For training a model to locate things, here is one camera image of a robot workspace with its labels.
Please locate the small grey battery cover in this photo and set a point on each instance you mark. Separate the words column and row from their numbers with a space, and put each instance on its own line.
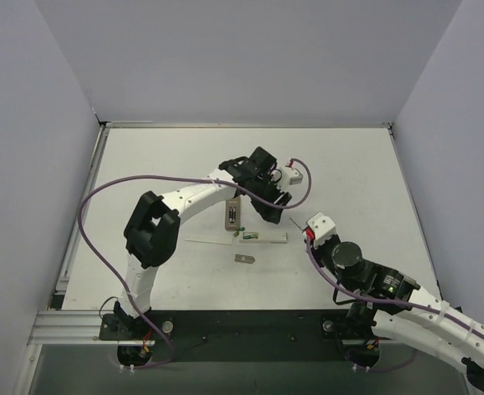
column 242, row 258

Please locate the white remote control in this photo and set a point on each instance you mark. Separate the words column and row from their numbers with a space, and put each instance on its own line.
column 268, row 237

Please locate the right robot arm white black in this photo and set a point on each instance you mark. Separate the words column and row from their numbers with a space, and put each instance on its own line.
column 392, row 305

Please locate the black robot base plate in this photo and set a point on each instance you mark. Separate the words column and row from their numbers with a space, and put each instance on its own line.
column 313, row 335

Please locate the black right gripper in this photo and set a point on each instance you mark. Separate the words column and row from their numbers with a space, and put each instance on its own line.
column 327, row 245

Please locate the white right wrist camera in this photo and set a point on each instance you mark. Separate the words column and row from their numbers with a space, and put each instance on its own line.
column 319, row 229

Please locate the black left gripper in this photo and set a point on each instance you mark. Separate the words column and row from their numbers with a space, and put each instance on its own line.
column 267, row 196

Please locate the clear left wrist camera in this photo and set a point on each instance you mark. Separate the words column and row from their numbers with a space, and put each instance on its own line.
column 290, row 177

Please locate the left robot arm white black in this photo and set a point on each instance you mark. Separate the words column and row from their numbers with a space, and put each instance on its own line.
column 152, row 231

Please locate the aluminium table frame rail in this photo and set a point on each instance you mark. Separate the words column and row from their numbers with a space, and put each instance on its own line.
column 206, row 276

